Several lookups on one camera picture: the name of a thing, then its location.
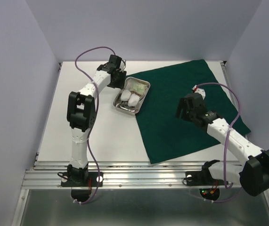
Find clear bag of cotton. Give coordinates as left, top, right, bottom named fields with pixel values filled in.
left=129, top=81, right=147, bottom=95

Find dark green surgical drape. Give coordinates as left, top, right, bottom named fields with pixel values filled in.
left=127, top=58, right=252, bottom=164

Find right side aluminium rail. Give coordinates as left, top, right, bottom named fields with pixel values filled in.
left=220, top=60, right=257, bottom=168

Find stainless steel instrument tray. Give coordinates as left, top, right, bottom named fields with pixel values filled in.
left=113, top=77, right=151, bottom=116

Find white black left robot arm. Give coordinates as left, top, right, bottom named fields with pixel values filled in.
left=67, top=55, right=126, bottom=186

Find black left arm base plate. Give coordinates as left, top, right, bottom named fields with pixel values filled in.
left=57, top=171, right=103, bottom=187

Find aluminium extrusion rail frame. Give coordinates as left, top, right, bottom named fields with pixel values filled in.
left=12, top=157, right=269, bottom=226

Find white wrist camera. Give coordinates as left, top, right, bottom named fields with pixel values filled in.
left=192, top=85, right=206, bottom=99
left=120, top=59, right=126, bottom=71

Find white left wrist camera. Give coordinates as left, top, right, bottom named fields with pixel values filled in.
left=120, top=59, right=126, bottom=71

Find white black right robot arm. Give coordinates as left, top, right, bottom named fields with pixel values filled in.
left=176, top=92, right=269, bottom=196

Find steel hemostat forceps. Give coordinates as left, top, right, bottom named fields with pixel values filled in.
left=116, top=101, right=135, bottom=111

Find white gauze pad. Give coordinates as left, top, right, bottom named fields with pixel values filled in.
left=128, top=94, right=140, bottom=107
left=120, top=90, right=131, bottom=102

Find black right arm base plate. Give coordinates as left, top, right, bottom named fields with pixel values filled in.
left=183, top=170, right=224, bottom=186

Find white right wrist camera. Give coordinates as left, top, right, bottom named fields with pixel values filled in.
left=192, top=85, right=206, bottom=99

